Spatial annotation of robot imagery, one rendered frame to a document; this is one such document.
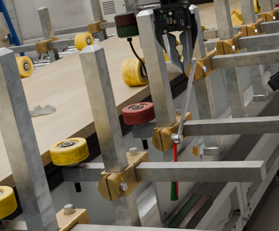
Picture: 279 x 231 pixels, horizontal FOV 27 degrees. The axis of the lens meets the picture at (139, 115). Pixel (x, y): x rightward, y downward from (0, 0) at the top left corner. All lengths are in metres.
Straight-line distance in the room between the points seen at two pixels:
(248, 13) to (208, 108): 0.53
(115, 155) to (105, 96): 0.12
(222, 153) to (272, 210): 1.27
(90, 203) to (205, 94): 0.42
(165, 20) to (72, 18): 10.37
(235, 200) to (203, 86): 0.97
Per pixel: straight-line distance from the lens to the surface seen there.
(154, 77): 1.30
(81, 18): 11.43
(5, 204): 1.02
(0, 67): 0.86
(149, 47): 1.29
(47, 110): 1.58
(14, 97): 0.87
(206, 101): 1.55
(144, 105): 1.42
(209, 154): 1.59
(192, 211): 1.29
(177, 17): 1.16
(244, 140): 1.74
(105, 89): 1.08
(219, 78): 2.26
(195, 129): 1.35
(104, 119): 1.09
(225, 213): 2.38
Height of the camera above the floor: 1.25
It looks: 15 degrees down
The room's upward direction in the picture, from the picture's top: 12 degrees counter-clockwise
